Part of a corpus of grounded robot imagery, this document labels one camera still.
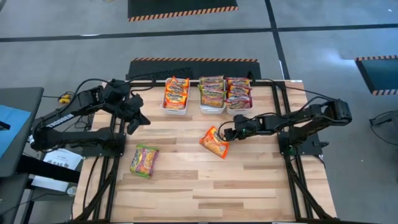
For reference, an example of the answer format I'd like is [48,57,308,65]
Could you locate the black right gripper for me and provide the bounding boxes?
[223,114,265,143]

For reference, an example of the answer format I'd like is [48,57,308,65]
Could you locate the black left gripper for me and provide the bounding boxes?
[123,94,152,136]

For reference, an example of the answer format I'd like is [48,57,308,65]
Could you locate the pink green Maruchan ramen packet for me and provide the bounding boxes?
[200,88,227,108]
[129,143,159,179]
[200,82,225,91]
[198,75,224,85]

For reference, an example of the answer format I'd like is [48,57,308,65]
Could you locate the white plastic bin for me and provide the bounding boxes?
[160,77,190,116]
[198,79,227,115]
[226,79,254,116]

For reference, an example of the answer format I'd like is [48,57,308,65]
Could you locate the black mat orange striped edge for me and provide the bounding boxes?
[127,0,239,22]
[126,57,262,82]

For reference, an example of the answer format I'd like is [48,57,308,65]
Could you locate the white printed paper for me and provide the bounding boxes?
[30,148,84,193]

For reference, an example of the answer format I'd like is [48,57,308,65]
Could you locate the black desk crossbar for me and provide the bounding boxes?
[17,154,81,184]

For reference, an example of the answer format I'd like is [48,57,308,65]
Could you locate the dark grey desk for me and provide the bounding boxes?
[0,86,44,179]

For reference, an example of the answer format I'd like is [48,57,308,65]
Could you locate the blue sheet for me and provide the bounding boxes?
[0,105,32,159]

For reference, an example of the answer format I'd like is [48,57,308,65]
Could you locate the dark teal mat striped border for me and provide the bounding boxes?
[355,55,398,96]

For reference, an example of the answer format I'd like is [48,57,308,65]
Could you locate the black aluminium table frame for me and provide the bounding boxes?
[73,80,338,224]

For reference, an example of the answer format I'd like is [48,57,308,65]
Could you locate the black floor cable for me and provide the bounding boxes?
[368,110,398,162]

